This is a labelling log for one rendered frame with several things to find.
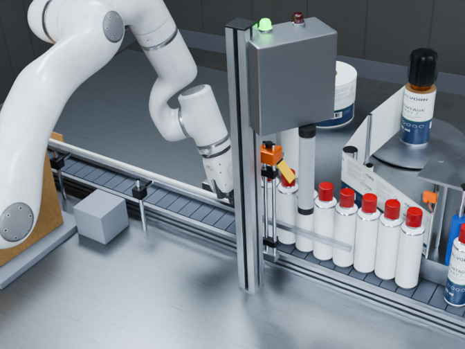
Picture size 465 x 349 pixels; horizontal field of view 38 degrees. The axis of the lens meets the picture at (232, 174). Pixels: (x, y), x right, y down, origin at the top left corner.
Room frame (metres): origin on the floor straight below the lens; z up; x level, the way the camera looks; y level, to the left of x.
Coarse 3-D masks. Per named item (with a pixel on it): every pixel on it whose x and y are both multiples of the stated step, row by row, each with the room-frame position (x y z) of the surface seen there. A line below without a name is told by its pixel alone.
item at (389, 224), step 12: (396, 204) 1.19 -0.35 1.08; (384, 216) 1.20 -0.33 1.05; (396, 216) 1.18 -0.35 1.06; (384, 228) 1.18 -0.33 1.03; (396, 228) 1.17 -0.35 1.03; (384, 240) 1.18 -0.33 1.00; (396, 240) 1.17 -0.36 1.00; (384, 252) 1.18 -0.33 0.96; (396, 252) 1.18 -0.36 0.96; (384, 264) 1.17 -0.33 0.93; (384, 276) 1.17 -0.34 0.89
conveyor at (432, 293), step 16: (64, 160) 1.78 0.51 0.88; (80, 160) 1.78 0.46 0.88; (80, 176) 1.69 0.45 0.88; (96, 176) 1.68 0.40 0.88; (112, 176) 1.68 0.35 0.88; (128, 176) 1.67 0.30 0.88; (128, 192) 1.59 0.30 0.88; (160, 192) 1.58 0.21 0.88; (176, 208) 1.50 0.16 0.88; (192, 208) 1.50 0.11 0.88; (208, 208) 1.49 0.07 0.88; (208, 224) 1.42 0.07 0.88; (224, 224) 1.42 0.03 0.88; (304, 256) 1.27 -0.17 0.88; (352, 272) 1.21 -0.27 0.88; (384, 288) 1.15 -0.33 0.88; (400, 288) 1.15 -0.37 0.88; (416, 288) 1.14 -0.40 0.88; (432, 288) 1.14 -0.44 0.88; (432, 304) 1.09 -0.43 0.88
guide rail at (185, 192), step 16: (48, 144) 1.74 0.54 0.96; (96, 160) 1.64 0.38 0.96; (144, 176) 1.54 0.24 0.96; (176, 192) 1.48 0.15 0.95; (192, 192) 1.46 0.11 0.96; (224, 208) 1.39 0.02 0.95; (272, 224) 1.31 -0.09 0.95; (288, 224) 1.30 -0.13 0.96; (320, 240) 1.24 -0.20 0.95; (336, 240) 1.23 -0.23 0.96
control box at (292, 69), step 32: (288, 32) 1.24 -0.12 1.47; (320, 32) 1.23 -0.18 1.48; (256, 64) 1.17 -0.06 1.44; (288, 64) 1.19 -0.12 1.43; (320, 64) 1.21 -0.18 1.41; (256, 96) 1.18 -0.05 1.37; (288, 96) 1.19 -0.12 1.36; (320, 96) 1.21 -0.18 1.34; (256, 128) 1.18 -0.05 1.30; (288, 128) 1.19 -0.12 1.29
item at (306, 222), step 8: (296, 192) 1.32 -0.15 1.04; (296, 200) 1.30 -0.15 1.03; (296, 208) 1.30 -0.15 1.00; (296, 216) 1.30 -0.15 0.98; (304, 216) 1.29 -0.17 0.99; (312, 216) 1.29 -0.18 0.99; (296, 224) 1.30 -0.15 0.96; (304, 224) 1.29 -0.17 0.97; (312, 224) 1.29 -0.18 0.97; (296, 240) 1.30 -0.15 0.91; (304, 240) 1.29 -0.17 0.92; (312, 240) 1.29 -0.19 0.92; (296, 248) 1.30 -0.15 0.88; (304, 248) 1.29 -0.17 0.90; (312, 248) 1.29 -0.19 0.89
